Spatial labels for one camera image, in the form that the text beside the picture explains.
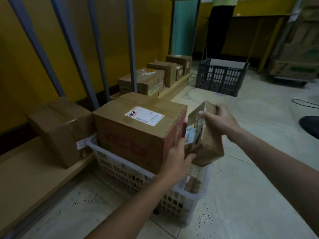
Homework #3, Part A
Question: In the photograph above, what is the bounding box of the person's right forearm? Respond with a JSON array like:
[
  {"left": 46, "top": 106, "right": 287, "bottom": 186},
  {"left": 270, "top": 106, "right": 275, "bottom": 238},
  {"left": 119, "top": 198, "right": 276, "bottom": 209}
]
[{"left": 227, "top": 128, "right": 319, "bottom": 235}]

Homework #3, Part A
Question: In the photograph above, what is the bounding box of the flat taped cardboard box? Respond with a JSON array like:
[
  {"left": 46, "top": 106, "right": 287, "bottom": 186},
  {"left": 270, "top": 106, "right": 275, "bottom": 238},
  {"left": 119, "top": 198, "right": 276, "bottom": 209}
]
[{"left": 117, "top": 68, "right": 166, "bottom": 98}]

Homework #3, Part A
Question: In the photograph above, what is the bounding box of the upright brown cardboard box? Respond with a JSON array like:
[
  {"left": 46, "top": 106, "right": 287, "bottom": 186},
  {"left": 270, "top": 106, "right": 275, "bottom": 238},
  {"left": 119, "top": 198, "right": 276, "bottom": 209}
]
[{"left": 147, "top": 60, "right": 177, "bottom": 88}]

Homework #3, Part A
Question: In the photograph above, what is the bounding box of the dark plastic crate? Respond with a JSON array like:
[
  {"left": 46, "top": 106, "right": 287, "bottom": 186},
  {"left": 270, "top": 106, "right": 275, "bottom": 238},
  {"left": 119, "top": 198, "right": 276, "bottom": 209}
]
[{"left": 195, "top": 58, "right": 250, "bottom": 97}]

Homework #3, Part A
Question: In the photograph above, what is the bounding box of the plain brown cardboard box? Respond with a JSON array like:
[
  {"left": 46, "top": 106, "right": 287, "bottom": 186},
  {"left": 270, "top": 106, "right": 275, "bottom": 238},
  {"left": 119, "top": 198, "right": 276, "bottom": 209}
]
[{"left": 26, "top": 97, "right": 97, "bottom": 169}]

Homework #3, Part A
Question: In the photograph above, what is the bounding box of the person's right hand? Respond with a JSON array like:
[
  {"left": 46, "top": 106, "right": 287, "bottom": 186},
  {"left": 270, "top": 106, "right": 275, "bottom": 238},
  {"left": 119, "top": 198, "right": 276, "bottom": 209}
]
[{"left": 198, "top": 104, "right": 243, "bottom": 143}]

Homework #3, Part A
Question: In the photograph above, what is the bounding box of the small taped cardboard parcel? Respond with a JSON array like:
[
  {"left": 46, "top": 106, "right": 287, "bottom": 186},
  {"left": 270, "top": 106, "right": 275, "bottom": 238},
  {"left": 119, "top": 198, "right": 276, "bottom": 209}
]
[{"left": 184, "top": 100, "right": 225, "bottom": 168}]

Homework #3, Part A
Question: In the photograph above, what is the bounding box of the large labelled cardboard box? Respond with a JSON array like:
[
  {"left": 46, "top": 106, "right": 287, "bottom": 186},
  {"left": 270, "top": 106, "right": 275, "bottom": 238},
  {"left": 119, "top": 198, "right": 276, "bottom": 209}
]
[{"left": 93, "top": 92, "right": 188, "bottom": 175}]

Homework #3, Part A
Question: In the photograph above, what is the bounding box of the white plastic basket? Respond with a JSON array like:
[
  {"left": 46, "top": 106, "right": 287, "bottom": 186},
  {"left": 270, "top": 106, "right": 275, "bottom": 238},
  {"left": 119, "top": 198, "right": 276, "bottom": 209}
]
[{"left": 85, "top": 136, "right": 214, "bottom": 226}]

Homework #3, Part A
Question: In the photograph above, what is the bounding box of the small cardboard box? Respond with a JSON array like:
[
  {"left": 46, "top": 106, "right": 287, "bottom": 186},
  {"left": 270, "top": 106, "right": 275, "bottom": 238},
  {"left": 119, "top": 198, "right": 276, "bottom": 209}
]
[{"left": 175, "top": 64, "right": 185, "bottom": 81}]

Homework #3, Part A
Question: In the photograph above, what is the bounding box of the stack of large cardboard boxes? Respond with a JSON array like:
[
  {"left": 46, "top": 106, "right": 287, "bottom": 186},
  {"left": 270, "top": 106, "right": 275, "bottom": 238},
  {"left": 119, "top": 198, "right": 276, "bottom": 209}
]
[{"left": 269, "top": 0, "right": 319, "bottom": 82}]

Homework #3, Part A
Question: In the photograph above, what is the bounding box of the black round base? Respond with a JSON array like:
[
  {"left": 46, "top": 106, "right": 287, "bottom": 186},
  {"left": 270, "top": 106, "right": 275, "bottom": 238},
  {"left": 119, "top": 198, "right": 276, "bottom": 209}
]
[{"left": 299, "top": 115, "right": 319, "bottom": 140}]

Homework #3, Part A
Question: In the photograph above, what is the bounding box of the teal door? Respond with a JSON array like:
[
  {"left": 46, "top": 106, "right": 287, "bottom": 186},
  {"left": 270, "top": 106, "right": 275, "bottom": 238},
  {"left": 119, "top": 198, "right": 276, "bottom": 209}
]
[{"left": 171, "top": 0, "right": 200, "bottom": 57}]

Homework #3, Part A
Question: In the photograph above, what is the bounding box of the person's left hand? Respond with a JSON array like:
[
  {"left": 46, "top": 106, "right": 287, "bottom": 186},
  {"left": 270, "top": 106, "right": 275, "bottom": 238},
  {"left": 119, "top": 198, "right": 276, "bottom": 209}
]
[{"left": 159, "top": 137, "right": 197, "bottom": 182}]

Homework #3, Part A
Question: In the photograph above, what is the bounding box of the black trolley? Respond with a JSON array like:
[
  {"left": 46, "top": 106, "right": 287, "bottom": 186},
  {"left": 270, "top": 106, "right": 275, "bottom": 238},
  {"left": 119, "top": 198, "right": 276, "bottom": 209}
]
[{"left": 265, "top": 73, "right": 310, "bottom": 88}]

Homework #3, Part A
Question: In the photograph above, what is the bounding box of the grey metal shelf frame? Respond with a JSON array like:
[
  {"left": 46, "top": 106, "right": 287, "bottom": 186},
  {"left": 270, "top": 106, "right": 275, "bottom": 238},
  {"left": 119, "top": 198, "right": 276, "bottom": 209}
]
[{"left": 6, "top": 0, "right": 203, "bottom": 112}]

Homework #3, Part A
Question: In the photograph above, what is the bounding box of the small brown parcel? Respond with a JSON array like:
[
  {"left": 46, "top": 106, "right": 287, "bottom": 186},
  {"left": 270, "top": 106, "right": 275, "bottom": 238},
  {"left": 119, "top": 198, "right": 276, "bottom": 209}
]
[{"left": 184, "top": 175, "right": 202, "bottom": 194}]

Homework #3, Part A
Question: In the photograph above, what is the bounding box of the black cable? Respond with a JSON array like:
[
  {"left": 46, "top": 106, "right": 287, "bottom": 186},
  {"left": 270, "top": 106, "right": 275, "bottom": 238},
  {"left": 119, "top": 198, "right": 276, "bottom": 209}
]
[{"left": 291, "top": 98, "right": 319, "bottom": 109}]

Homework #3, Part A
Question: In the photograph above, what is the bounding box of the person's left forearm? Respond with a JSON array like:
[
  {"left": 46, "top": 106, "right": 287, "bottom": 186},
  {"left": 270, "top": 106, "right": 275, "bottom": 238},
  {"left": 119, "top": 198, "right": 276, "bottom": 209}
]
[{"left": 84, "top": 170, "right": 187, "bottom": 239}]

